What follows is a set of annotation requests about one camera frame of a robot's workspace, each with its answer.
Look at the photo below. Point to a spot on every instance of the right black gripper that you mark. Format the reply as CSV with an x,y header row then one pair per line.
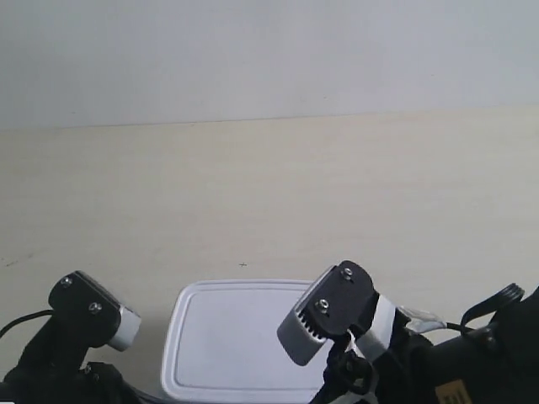
x,y
363,372

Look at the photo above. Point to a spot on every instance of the white lidded plastic container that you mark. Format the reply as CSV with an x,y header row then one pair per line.
x,y
222,345

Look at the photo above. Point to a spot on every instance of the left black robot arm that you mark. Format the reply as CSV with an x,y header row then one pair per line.
x,y
50,370

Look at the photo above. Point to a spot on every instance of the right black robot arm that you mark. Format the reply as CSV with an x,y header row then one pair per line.
x,y
497,363

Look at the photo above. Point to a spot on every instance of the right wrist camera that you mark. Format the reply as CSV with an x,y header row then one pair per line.
x,y
341,305

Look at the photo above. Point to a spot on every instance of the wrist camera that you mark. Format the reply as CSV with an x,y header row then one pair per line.
x,y
91,314
341,305

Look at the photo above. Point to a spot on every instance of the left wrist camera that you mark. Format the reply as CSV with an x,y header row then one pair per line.
x,y
91,314

